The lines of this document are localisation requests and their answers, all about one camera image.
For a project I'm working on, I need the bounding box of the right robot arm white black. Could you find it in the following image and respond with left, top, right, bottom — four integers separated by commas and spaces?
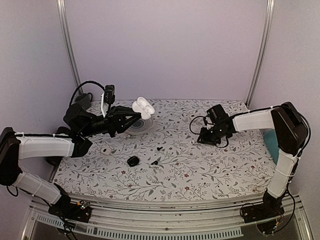
197, 101, 311, 218

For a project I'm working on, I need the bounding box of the grey mug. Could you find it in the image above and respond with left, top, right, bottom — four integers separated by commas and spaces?
75, 92, 93, 110

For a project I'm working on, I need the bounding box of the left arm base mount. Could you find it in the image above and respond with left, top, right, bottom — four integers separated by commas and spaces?
48, 200, 92, 223

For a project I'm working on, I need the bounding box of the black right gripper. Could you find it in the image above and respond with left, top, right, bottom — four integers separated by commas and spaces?
197, 125, 228, 146

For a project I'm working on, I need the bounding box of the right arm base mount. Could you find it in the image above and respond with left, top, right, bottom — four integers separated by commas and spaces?
239, 203, 285, 235

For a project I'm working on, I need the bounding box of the left aluminium frame post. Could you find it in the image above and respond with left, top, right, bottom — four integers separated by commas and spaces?
56, 0, 81, 87

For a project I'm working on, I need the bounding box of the aluminium front rail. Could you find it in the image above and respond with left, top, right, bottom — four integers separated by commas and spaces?
21, 194, 314, 240

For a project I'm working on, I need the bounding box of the right aluminium frame post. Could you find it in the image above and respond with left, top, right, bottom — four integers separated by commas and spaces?
245, 0, 275, 108

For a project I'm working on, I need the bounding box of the teal cup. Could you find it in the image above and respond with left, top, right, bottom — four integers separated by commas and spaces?
263, 129, 279, 164

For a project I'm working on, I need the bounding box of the white oval earbud case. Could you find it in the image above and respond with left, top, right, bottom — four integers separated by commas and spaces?
132, 96, 155, 120

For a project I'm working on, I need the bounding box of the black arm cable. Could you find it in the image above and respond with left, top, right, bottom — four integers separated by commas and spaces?
189, 114, 230, 148
68, 80, 106, 106

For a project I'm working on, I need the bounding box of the black open earbud case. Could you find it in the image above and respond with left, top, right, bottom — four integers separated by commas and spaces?
127, 156, 140, 167

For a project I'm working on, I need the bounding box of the grey swirl ceramic plate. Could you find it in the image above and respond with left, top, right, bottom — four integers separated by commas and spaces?
125, 118, 154, 136

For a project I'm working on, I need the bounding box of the aluminium frame post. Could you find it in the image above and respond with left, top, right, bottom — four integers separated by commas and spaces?
245, 0, 275, 108
56, 0, 81, 87

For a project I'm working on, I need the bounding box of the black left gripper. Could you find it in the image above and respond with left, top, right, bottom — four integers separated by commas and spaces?
80, 105, 142, 137

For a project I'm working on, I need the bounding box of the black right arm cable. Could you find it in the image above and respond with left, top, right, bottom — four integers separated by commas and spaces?
189, 114, 230, 148

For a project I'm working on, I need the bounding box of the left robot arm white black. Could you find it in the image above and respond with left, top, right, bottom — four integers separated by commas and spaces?
0, 102, 151, 217

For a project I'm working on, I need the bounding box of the white earbud case small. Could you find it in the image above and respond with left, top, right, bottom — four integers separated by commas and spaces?
101, 148, 112, 156

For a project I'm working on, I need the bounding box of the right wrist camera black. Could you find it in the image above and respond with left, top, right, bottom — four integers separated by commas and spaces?
206, 104, 229, 124

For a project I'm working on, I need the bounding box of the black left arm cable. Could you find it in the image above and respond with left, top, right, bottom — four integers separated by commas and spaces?
68, 80, 106, 106

